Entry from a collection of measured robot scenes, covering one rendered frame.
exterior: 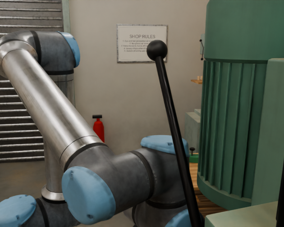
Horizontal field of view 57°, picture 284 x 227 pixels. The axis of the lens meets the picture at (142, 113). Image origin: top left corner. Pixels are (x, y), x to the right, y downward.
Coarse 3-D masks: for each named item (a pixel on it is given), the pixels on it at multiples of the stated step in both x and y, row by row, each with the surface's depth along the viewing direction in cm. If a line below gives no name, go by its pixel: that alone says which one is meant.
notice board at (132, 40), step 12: (120, 24) 317; (132, 24) 319; (144, 24) 321; (156, 24) 324; (120, 36) 321; (132, 36) 323; (144, 36) 325; (156, 36) 327; (120, 48) 324; (132, 48) 326; (144, 48) 328; (120, 60) 328; (132, 60) 330; (144, 60) 332
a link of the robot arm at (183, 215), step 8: (136, 208) 55; (144, 208) 53; (152, 208) 49; (176, 208) 48; (184, 208) 49; (136, 216) 54; (144, 216) 52; (152, 216) 49; (160, 216) 48; (168, 216) 48; (176, 216) 47; (184, 216) 47; (200, 216) 50; (136, 224) 56; (144, 224) 52; (152, 224) 50; (160, 224) 48; (168, 224) 47; (176, 224) 46; (184, 224) 48
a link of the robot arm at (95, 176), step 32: (0, 64) 69; (32, 64) 64; (32, 96) 55; (64, 96) 56; (64, 128) 47; (64, 160) 44; (96, 160) 41; (128, 160) 43; (64, 192) 42; (96, 192) 37; (128, 192) 40
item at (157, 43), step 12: (156, 48) 42; (156, 60) 42; (168, 84) 40; (168, 96) 40; (168, 108) 39; (168, 120) 39; (180, 132) 38; (180, 144) 37; (180, 156) 36; (180, 168) 36; (192, 192) 35; (192, 204) 34; (192, 216) 34
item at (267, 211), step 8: (248, 208) 22; (256, 208) 22; (264, 208) 22; (272, 208) 22; (208, 216) 21; (216, 216) 21; (224, 216) 21; (232, 216) 21; (240, 216) 21; (248, 216) 21; (256, 216) 21; (264, 216) 21; (272, 216) 21; (208, 224) 21; (216, 224) 20; (224, 224) 20; (232, 224) 20; (240, 224) 20; (248, 224) 20; (256, 224) 20; (264, 224) 20; (272, 224) 20
